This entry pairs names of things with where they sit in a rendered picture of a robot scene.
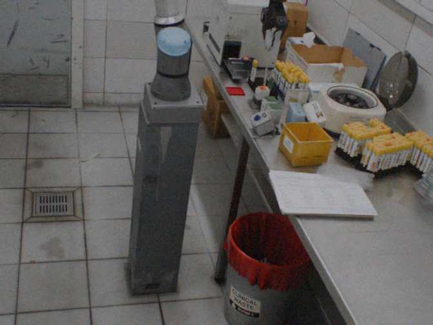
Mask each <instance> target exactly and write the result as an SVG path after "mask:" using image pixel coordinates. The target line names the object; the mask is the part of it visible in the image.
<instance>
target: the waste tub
mask: <svg viewBox="0 0 433 325"><path fill-rule="evenodd" d="M332 142H334V141H333V140H332V139H331V138H330V137H329V135H328V134H327V133H326V132H325V131H324V130H323V129H322V128H321V127H320V125H319V124H318V123H317V122H314V123H283V128H282V134H281V137H280V142H279V146H278V148H279V149H280V151H281V152H282V153H283V155H284V156H285V157H286V159H287V160H288V161H289V162H290V163H291V165H292V166H293V167H302V166H319V165H322V162H325V163H326V162H327V160H328V157H329V153H330V150H331V146H332Z"/></svg>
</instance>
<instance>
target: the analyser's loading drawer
mask: <svg viewBox="0 0 433 325"><path fill-rule="evenodd" d="M223 61H224V62H225V64H226V66H227V67H228V69H229V71H230V72H231V74H232V79H247V73H248V70H244V69H243V67H244V63H241V59H237V58H236V57H231V56H223Z"/></svg>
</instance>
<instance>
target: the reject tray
mask: <svg viewBox="0 0 433 325"><path fill-rule="evenodd" d="M226 90H227V91H228V93H229V95H245V92H244V91H243V89H242V87H230V86H227V87H226Z"/></svg>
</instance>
